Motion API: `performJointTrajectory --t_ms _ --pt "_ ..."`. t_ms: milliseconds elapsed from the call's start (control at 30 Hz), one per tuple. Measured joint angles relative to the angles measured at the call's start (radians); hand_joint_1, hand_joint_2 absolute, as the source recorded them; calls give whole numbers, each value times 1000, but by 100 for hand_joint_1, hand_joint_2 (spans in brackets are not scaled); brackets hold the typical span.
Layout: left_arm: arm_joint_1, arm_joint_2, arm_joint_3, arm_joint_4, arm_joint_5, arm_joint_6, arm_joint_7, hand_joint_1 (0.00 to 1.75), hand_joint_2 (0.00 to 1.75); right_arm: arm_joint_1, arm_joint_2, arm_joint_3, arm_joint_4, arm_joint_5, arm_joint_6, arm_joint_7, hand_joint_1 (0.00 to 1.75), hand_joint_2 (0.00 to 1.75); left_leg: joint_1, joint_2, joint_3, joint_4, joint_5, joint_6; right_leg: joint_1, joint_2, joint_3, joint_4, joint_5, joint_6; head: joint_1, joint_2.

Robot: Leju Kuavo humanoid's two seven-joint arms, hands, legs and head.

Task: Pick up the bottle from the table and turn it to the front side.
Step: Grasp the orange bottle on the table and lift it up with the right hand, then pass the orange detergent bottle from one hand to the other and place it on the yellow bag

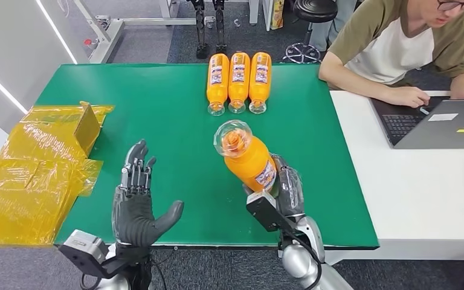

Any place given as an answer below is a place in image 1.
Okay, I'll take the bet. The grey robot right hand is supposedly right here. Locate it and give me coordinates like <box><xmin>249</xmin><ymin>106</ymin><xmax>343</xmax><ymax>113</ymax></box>
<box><xmin>269</xmin><ymin>153</ymin><xmax>306</xmax><ymax>220</ymax></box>

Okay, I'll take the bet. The person's right hand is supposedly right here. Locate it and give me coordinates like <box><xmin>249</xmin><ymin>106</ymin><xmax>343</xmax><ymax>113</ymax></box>
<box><xmin>390</xmin><ymin>86</ymin><xmax>431</xmax><ymax>109</ymax></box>

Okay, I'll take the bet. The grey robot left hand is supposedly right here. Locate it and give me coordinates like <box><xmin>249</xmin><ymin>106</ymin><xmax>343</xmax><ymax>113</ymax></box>
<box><xmin>111</xmin><ymin>139</ymin><xmax>185</xmax><ymax>248</ymax></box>

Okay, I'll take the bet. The orange bottle clear cap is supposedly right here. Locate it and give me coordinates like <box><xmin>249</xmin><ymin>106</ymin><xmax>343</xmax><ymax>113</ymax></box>
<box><xmin>248</xmin><ymin>52</ymin><xmax>273</xmax><ymax>115</ymax></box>
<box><xmin>228</xmin><ymin>52</ymin><xmax>251</xmax><ymax>115</ymax></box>
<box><xmin>213</xmin><ymin>119</ymin><xmax>279</xmax><ymax>194</ymax></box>
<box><xmin>206</xmin><ymin>53</ymin><xmax>231</xmax><ymax>117</ymax></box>

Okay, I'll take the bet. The grey laptop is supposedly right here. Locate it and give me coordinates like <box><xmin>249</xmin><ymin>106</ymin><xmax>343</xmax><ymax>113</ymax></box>
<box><xmin>369</xmin><ymin>95</ymin><xmax>464</xmax><ymax>150</ymax></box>

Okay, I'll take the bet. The person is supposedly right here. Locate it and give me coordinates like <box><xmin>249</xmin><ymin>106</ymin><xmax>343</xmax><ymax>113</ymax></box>
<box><xmin>318</xmin><ymin>0</ymin><xmax>464</xmax><ymax>109</ymax></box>

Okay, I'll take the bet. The green table mat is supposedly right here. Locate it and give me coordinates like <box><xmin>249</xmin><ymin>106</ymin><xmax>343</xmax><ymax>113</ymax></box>
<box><xmin>34</xmin><ymin>63</ymin><xmax>380</xmax><ymax>251</ymax></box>

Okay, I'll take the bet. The yellow film wrapped cardboard box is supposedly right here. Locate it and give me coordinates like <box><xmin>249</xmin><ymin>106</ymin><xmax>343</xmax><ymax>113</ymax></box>
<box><xmin>0</xmin><ymin>101</ymin><xmax>115</xmax><ymax>247</ymax></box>

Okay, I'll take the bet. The black round stool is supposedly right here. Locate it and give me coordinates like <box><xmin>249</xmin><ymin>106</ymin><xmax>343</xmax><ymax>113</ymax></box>
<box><xmin>282</xmin><ymin>0</ymin><xmax>339</xmax><ymax>65</ymax></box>

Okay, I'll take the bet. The yellow printed carton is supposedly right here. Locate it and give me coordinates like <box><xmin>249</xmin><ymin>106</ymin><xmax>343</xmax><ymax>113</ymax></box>
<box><xmin>269</xmin><ymin>0</ymin><xmax>285</xmax><ymax>31</ymax></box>

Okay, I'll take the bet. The robot right wrist camera box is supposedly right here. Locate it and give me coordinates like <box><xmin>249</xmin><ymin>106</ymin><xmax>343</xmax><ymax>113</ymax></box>
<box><xmin>246</xmin><ymin>190</ymin><xmax>298</xmax><ymax>234</ymax></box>

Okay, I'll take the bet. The robot wrist camera box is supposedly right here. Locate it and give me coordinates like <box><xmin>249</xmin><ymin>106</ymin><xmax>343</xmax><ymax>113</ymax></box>
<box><xmin>246</xmin><ymin>190</ymin><xmax>298</xmax><ymax>234</ymax></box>
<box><xmin>57</xmin><ymin>229</ymin><xmax>115</xmax><ymax>280</ymax></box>

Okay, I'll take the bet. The robot left wrist camera box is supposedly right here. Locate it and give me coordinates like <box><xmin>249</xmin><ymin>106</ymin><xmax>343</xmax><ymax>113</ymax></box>
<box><xmin>57</xmin><ymin>229</ymin><xmax>115</xmax><ymax>280</ymax></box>

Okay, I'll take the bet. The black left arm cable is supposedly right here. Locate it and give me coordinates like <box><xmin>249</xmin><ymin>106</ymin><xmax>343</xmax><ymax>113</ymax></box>
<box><xmin>151</xmin><ymin>258</ymin><xmax>170</xmax><ymax>290</ymax></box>

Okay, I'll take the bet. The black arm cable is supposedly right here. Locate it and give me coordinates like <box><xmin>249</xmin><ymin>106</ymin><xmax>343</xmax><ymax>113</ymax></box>
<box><xmin>151</xmin><ymin>258</ymin><xmax>170</xmax><ymax>290</ymax></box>
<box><xmin>280</xmin><ymin>228</ymin><xmax>324</xmax><ymax>290</ymax></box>

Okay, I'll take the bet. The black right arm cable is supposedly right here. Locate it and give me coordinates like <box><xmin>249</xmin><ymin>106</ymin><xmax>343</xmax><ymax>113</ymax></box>
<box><xmin>280</xmin><ymin>228</ymin><xmax>324</xmax><ymax>290</ymax></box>

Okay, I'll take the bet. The white gantry frame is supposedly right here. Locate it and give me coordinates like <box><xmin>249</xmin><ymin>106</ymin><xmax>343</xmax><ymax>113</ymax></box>
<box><xmin>71</xmin><ymin>0</ymin><xmax>261</xmax><ymax>65</ymax></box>

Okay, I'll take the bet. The white wall light strip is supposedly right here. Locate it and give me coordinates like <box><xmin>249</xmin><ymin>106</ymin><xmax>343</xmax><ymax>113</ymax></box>
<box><xmin>0</xmin><ymin>59</ymin><xmax>30</xmax><ymax>115</ymax></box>

